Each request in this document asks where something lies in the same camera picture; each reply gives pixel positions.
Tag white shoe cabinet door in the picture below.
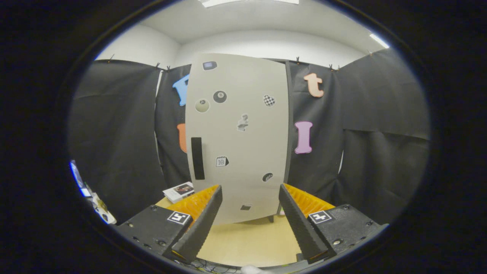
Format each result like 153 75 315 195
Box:
185 53 290 225

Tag grey shoe cabinet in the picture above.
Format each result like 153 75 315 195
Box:
268 61 294 223

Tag white printed box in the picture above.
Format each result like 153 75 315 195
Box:
89 192 117 225

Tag black backdrop cloth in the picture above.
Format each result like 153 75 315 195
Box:
68 48 432 225

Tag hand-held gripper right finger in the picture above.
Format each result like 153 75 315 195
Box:
279 183 389 265

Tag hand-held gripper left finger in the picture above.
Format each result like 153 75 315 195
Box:
114 185 223 264

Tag white book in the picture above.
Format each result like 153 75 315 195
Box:
163 182 195 204

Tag small ceiling light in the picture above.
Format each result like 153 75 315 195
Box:
369 33 390 49

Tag black door handle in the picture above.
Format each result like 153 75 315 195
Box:
191 137 205 180

